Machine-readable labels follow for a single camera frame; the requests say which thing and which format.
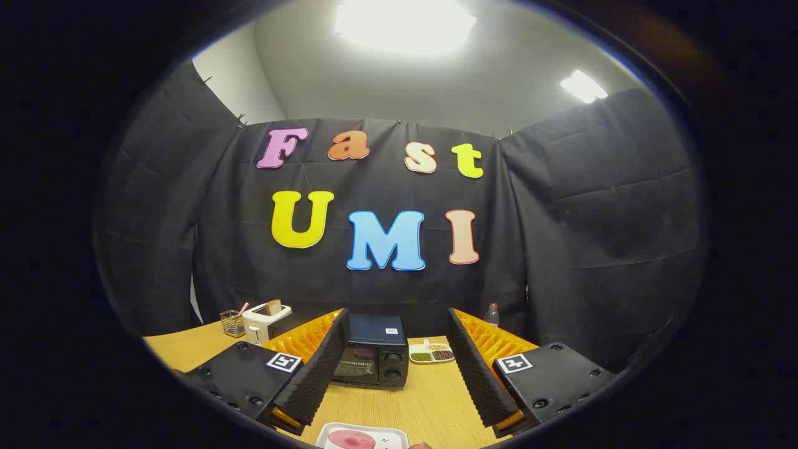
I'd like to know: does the large ceiling light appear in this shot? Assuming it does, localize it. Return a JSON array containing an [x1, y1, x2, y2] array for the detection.
[[335, 0, 478, 58]]

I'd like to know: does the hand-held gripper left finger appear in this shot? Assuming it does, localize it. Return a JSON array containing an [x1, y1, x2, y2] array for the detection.
[[178, 308, 350, 437]]

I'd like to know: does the wire mesh holder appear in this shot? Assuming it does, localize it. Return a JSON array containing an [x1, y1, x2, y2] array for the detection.
[[220, 309, 246, 338]]

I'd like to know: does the black toaster oven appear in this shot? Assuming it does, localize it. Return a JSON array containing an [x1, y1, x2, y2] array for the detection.
[[332, 313, 410, 389]]

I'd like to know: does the small ceiling light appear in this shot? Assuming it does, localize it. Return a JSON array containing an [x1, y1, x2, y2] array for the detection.
[[559, 69, 609, 104]]

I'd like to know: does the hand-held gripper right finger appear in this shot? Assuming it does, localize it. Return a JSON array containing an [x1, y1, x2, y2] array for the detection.
[[446, 308, 615, 438]]

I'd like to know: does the white food tray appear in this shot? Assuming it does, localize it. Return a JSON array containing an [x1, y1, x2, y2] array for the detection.
[[315, 423, 410, 449]]

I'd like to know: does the white divided dish with beans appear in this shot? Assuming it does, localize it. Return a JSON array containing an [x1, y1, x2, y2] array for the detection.
[[408, 339, 454, 364]]

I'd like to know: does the pink meat slice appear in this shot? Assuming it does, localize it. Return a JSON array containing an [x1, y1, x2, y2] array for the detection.
[[327, 430, 377, 449]]

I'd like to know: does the white pop-up toaster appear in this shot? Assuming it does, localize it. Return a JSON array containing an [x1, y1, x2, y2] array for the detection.
[[242, 302, 292, 345]]

